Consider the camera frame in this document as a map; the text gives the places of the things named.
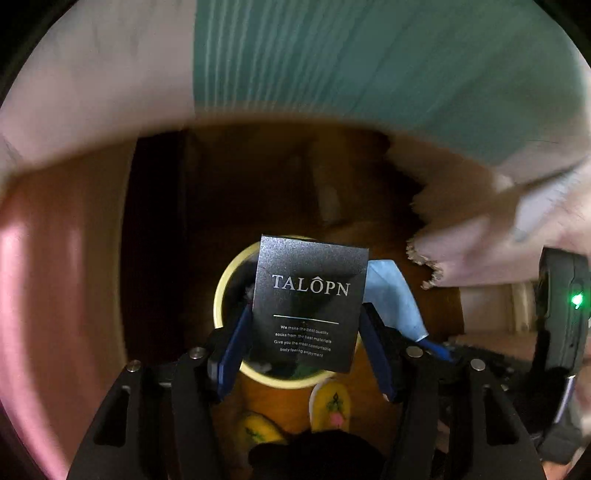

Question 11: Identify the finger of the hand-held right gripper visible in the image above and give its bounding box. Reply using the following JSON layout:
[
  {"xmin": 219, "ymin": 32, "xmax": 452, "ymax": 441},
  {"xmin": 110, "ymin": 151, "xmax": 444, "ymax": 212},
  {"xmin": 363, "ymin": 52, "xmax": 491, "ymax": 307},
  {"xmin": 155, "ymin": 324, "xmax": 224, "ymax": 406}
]
[{"xmin": 418, "ymin": 338, "xmax": 532, "ymax": 385}]

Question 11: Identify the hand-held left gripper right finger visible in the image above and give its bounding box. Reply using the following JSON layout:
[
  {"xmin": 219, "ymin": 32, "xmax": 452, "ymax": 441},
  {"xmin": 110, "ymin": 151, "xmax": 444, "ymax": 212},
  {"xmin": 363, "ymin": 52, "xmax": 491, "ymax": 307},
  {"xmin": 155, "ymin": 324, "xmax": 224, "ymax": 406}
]
[{"xmin": 360, "ymin": 302, "xmax": 543, "ymax": 480}]

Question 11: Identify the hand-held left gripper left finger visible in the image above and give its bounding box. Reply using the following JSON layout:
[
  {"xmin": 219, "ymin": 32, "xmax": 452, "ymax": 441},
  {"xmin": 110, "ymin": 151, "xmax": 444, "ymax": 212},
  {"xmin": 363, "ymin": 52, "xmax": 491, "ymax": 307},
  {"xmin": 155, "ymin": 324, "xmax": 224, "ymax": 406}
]
[{"xmin": 67, "ymin": 305, "xmax": 254, "ymax": 480}]

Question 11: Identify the yellow trash bin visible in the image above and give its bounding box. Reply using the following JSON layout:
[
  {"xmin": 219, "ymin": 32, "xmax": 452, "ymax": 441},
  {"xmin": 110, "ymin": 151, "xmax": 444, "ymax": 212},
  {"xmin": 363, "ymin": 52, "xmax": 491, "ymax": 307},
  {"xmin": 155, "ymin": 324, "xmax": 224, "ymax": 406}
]
[{"xmin": 212, "ymin": 236, "xmax": 370, "ymax": 391}]

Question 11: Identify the blue face mask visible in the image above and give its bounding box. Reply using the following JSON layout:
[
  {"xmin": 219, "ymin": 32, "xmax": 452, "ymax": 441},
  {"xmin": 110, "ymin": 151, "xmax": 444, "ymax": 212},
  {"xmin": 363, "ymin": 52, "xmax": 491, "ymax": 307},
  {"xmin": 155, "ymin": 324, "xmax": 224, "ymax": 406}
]
[{"xmin": 362, "ymin": 259, "xmax": 430, "ymax": 342}]

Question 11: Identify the black TALOPN card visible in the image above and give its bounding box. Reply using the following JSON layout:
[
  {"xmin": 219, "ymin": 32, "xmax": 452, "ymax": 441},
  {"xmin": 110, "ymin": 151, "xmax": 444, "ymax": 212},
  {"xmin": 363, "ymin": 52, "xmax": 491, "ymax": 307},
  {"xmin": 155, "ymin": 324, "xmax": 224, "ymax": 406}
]
[{"xmin": 252, "ymin": 234, "xmax": 370, "ymax": 374}]

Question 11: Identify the yellow slipper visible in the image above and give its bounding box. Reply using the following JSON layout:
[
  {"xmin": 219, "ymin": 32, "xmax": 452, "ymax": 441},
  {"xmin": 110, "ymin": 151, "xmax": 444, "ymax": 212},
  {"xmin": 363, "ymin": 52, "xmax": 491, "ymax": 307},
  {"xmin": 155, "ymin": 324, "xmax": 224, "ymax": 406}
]
[
  {"xmin": 238, "ymin": 412, "xmax": 288, "ymax": 446},
  {"xmin": 308, "ymin": 377, "xmax": 354, "ymax": 435}
]

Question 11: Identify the floral white blanket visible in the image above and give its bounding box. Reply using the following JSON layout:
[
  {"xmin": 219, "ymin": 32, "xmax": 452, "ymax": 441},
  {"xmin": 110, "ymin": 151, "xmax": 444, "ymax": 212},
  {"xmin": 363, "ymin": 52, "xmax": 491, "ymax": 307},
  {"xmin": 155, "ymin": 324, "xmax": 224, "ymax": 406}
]
[{"xmin": 406, "ymin": 138, "xmax": 591, "ymax": 291}]

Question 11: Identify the printed teal white tablecloth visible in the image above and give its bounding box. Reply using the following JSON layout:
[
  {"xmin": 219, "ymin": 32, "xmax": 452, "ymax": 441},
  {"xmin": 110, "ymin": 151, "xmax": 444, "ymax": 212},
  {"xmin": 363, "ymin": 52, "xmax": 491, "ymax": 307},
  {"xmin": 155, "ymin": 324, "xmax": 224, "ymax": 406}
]
[{"xmin": 0, "ymin": 0, "xmax": 591, "ymax": 185}]

